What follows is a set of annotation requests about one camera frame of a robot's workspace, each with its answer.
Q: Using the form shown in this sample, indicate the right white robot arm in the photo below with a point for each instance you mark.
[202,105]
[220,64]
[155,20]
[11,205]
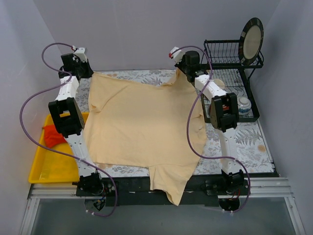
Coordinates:
[223,111]

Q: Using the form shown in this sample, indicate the aluminium frame rail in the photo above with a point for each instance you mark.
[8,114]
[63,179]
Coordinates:
[260,186]

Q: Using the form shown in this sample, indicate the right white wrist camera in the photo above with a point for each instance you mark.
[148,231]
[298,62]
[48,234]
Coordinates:
[176,54]

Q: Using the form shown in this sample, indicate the white blue patterned bowl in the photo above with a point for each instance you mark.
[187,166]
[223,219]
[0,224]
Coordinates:
[244,105]

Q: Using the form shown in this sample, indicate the beige t shirt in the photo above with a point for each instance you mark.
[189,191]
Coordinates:
[160,128]

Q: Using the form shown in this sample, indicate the black rimmed beige plate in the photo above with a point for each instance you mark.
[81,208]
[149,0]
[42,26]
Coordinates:
[250,41]

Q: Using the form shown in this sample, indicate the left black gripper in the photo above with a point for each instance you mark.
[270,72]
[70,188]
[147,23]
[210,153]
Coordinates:
[85,70]

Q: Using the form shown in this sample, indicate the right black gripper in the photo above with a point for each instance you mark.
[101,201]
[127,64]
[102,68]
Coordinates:
[185,70]

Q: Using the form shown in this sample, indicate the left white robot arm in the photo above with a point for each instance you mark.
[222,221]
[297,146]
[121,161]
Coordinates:
[69,122]

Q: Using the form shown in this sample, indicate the cream ceramic cup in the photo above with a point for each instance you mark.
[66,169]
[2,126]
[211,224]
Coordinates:
[219,83]

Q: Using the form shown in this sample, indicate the orange red cloth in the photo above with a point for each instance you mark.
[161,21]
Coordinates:
[52,137]

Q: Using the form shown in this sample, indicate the black wire dish rack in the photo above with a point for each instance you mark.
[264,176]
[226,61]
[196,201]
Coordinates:
[227,67]

